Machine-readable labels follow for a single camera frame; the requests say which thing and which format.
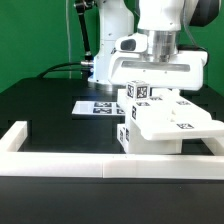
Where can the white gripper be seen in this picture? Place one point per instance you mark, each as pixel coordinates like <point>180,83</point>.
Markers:
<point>155,59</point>

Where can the black camera stand pole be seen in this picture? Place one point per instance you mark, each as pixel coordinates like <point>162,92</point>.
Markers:
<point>81,7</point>

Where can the white chair back part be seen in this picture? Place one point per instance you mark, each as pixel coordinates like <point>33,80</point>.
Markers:
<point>187,121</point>

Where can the white U-shaped fence frame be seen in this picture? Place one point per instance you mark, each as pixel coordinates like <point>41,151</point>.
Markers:
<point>13,162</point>

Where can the white chair back bar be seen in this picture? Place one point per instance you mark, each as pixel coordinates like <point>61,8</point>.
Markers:
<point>155,108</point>

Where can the white tag sheet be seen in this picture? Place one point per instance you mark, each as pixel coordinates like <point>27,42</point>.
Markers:
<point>97,108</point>

